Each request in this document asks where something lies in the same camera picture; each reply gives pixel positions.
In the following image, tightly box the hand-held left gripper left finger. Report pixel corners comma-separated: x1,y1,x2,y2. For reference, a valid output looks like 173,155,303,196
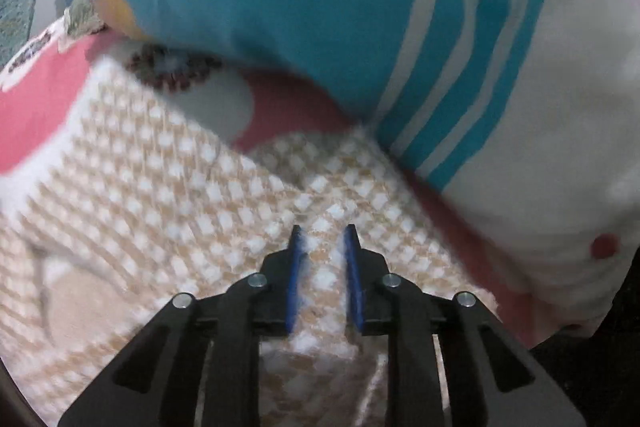
57,224,311,427

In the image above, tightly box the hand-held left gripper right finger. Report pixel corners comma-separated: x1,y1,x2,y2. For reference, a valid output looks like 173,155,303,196
342,223,586,427

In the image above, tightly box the beige white checked knit coat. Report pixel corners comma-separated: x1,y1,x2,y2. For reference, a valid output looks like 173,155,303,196
0,57,501,427

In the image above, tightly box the grey patterned cloth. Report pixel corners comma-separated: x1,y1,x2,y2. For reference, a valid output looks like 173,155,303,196
64,2,103,35

